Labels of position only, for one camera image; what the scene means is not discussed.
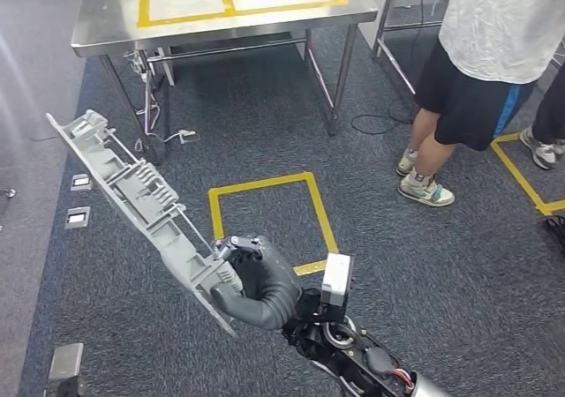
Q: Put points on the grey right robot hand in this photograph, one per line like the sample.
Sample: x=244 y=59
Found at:
x=269 y=283

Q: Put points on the silver hubcap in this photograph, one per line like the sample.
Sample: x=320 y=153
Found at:
x=132 y=190

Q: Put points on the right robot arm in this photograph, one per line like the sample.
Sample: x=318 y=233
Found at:
x=362 y=359

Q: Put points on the stainless steel workbench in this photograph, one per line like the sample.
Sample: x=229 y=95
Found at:
x=110 y=26

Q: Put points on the yellow floor tape outline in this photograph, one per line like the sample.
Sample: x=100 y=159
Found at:
x=517 y=175
x=214 y=213

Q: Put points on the metal floor socket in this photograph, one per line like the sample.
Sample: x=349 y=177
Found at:
x=78 y=218
x=81 y=182

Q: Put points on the yellow tape double rectangle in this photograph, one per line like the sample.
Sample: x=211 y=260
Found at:
x=143 y=5

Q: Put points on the chrome chair base leg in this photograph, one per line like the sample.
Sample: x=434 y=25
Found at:
x=10 y=193

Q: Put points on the black mesh object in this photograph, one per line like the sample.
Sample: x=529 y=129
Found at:
x=556 y=230

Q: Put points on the person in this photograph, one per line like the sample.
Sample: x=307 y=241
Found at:
x=549 y=108
x=486 y=20

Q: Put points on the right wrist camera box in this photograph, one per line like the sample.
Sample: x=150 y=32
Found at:
x=336 y=277

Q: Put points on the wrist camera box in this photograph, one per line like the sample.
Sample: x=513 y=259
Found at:
x=336 y=277
x=66 y=360

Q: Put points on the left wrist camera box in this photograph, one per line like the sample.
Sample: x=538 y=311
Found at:
x=66 y=360

